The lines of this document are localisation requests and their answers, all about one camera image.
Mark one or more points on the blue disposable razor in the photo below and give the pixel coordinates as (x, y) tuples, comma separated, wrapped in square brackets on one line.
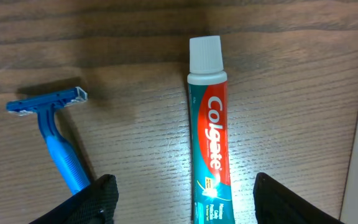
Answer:
[(60, 150)]

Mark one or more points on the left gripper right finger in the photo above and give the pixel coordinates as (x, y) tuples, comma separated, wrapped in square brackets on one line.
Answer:
[(276, 204)]

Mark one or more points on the Colgate toothpaste tube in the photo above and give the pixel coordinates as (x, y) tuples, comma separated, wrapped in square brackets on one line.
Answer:
[(207, 89)]

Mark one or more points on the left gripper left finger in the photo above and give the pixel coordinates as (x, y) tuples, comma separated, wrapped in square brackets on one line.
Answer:
[(94, 204)]

